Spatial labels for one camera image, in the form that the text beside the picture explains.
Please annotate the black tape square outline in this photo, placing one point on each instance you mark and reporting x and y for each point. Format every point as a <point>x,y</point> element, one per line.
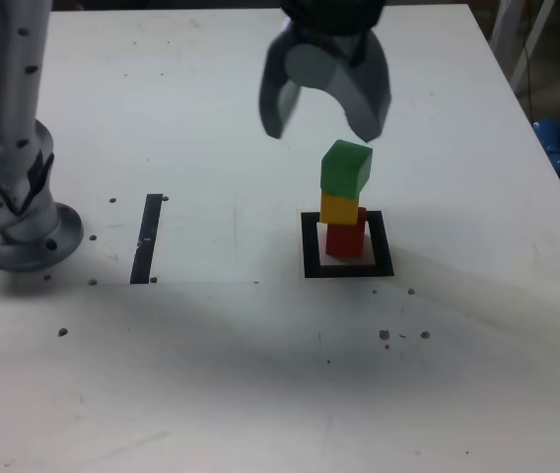
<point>383,246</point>

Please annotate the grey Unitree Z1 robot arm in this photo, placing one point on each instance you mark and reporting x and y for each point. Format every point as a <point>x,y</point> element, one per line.
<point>14,98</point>

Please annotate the white metal frame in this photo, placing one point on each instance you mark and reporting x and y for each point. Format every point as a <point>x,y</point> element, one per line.
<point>501,20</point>

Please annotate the red cube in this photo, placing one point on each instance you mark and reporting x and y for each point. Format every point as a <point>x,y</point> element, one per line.
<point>344,241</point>

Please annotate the green cube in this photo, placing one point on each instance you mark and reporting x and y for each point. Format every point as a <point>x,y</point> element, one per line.
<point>344,170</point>

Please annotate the blue round object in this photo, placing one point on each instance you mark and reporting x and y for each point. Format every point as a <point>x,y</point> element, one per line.
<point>551,138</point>

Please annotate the black tape strip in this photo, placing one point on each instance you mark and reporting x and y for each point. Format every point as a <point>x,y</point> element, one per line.
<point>146,236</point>

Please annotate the yellow cube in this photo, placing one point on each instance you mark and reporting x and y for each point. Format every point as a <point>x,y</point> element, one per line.
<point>336,209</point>

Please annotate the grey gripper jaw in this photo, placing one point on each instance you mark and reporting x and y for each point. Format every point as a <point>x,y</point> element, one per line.
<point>364,98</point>
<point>272,98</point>

